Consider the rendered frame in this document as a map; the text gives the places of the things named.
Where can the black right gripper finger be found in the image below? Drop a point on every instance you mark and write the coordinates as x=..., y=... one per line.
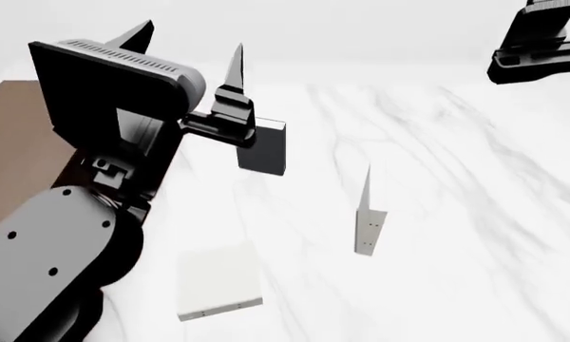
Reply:
x=539, y=25

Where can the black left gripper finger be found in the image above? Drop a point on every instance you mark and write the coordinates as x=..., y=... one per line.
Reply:
x=235, y=107
x=135, y=39

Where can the black book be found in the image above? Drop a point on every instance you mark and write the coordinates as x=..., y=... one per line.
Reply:
x=266, y=149

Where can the brown wooden cabinet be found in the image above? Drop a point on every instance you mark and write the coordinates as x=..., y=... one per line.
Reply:
x=14, y=142

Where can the white book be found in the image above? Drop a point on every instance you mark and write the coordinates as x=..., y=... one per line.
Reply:
x=218, y=281

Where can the white shelf panel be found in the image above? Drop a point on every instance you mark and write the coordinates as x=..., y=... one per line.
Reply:
x=369, y=228

